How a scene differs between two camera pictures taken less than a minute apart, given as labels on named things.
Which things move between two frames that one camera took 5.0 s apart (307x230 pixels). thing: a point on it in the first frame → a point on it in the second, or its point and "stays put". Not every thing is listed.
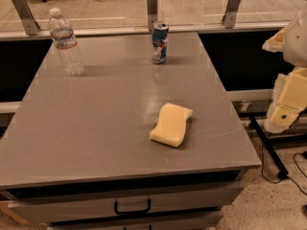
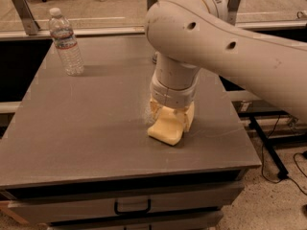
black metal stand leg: (283, 173) stays put
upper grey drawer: (45, 210) stays put
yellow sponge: (172, 125) stays put
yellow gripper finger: (275, 43) → (161, 95)
